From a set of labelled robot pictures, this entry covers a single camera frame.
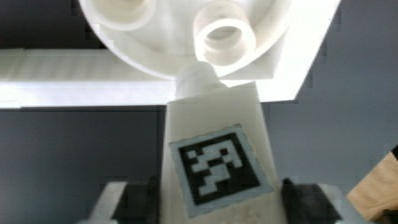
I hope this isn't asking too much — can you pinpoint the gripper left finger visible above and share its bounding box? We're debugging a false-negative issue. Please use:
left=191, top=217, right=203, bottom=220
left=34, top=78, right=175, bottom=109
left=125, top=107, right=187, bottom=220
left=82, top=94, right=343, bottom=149
left=86, top=177, right=160, bottom=224

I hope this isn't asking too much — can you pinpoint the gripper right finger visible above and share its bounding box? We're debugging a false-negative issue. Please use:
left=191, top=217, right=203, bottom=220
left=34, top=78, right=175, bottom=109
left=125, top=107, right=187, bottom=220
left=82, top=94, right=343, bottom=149
left=281, top=178, right=359, bottom=224

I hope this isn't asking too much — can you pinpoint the white stool leg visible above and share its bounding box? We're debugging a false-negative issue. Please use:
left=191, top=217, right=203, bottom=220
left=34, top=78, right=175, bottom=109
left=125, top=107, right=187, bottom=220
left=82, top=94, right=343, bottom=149
left=160, top=62, right=286, bottom=224

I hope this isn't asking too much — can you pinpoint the white round stool seat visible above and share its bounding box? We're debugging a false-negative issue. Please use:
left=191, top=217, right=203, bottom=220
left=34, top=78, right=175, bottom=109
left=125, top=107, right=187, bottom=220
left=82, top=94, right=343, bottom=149
left=79, top=0, right=295, bottom=79

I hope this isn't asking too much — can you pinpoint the wooden block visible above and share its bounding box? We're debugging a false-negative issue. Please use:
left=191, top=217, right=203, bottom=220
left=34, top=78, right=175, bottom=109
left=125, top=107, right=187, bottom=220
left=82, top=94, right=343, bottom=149
left=347, top=148, right=398, bottom=221

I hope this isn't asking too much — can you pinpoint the white U-shaped fence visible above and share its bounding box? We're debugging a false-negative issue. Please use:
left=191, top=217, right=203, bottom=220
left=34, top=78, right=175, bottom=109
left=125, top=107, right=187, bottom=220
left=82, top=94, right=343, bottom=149
left=0, top=0, right=342, bottom=108

